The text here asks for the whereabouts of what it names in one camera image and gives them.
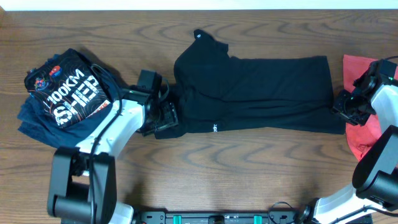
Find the black t-shirt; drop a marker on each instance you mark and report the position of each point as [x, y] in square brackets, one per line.
[215, 92]

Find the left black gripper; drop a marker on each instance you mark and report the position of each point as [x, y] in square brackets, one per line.
[168, 116]

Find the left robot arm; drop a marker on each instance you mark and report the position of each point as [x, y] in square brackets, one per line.
[83, 178]

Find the black printed folded shirt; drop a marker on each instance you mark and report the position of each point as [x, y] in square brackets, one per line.
[67, 89]

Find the navy blue folded shirt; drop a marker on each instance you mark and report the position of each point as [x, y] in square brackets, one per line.
[39, 126]

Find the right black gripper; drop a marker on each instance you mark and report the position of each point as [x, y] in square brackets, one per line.
[337, 107]

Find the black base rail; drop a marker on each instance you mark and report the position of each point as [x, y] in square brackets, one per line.
[161, 217]

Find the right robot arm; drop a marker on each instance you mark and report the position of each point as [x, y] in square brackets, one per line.
[374, 182]

